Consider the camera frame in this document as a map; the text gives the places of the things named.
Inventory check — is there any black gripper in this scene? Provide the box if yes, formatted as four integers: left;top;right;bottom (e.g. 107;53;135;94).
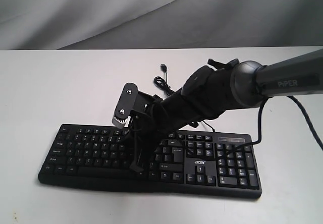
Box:
129;95;182;173

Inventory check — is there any black acer keyboard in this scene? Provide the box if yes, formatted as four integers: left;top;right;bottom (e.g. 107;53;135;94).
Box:
38;124;262;199

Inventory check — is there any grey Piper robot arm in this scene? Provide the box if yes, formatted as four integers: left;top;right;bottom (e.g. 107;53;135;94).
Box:
129;50;322;172

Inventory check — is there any white backdrop cloth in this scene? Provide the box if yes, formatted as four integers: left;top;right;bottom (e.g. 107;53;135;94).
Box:
1;0;322;50

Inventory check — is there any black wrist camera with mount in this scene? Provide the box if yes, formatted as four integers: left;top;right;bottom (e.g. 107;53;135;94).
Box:
112;82;154;129

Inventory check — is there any black keyboard USB cable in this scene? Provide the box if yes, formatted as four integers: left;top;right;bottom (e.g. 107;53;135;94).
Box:
153;63;216;134

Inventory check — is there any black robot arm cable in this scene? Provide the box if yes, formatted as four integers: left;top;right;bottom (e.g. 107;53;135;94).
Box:
226;87;323;156

